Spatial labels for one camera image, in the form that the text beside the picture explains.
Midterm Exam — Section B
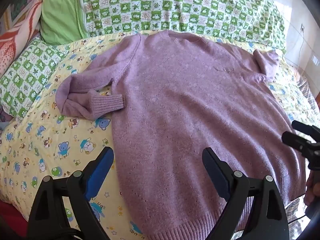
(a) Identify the orange floral blanket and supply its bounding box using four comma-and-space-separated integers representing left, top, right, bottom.
0, 0, 52, 80

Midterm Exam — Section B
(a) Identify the red cloth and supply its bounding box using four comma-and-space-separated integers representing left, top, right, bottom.
0, 200, 28, 240

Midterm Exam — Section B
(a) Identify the purple knitted sweater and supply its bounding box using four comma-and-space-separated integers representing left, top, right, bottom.
55, 29, 307, 240

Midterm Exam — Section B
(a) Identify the green checked quilt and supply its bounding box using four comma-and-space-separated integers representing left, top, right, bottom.
41, 0, 287, 53

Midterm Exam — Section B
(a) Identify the yellow cartoon bed sheet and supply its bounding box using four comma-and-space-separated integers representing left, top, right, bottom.
0, 30, 320, 240

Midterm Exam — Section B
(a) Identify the green checked pillow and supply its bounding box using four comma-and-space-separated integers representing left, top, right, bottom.
0, 37, 73, 120

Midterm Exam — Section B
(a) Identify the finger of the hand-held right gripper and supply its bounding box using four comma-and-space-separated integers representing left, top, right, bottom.
291, 120, 320, 142
281, 131, 316, 157

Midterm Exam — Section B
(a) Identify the white cable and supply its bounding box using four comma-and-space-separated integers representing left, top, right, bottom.
285, 29, 306, 77

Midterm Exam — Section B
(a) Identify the person's right hand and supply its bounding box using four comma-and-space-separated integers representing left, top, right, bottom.
303, 170, 320, 207

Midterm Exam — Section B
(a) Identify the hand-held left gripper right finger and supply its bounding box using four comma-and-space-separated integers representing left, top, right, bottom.
202, 147, 290, 240

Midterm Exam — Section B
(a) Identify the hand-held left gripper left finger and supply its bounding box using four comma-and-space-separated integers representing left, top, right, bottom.
27, 146, 115, 240

